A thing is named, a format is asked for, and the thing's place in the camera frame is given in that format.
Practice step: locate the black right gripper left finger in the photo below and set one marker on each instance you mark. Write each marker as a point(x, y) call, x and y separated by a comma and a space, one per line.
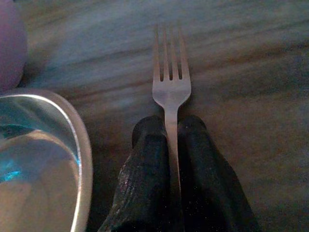
point(147, 174)

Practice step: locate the silver metal fork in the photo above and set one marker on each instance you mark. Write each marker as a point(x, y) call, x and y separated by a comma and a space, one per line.
point(171, 94)

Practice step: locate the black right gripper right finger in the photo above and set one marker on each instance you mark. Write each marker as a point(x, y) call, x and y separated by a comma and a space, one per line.
point(207, 174)

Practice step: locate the purple round cup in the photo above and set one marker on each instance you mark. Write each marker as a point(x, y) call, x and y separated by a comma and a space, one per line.
point(10, 46)

